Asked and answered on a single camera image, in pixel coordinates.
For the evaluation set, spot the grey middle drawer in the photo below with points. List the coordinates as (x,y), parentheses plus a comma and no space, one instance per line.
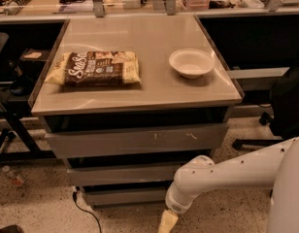
(141,173)

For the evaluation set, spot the black office chair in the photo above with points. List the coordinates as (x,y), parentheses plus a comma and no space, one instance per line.
(284,97)

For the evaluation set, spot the grey top drawer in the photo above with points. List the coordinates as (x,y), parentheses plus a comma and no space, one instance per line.
(137,140)

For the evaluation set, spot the grey drawer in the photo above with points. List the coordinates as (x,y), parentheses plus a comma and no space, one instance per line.
(141,173)
(137,140)
(125,196)

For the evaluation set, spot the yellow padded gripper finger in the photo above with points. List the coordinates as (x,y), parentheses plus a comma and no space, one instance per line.
(167,222)

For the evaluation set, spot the black desk frame left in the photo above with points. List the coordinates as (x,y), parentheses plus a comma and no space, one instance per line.
(18,129)

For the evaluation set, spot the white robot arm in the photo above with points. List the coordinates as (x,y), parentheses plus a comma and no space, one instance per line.
(275,167)

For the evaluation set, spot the plastic bottle on floor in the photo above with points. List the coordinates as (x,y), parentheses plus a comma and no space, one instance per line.
(14,176)

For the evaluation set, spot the brown yellow snack bag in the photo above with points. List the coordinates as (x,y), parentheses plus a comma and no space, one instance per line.
(95,68)

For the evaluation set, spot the white paper bowl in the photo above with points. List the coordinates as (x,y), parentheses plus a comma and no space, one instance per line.
(191,63)

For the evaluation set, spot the grey drawer cabinet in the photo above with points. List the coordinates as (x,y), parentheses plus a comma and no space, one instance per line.
(162,97)

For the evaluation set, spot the grey bottom drawer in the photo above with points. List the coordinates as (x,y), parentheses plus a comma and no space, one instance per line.
(125,196)

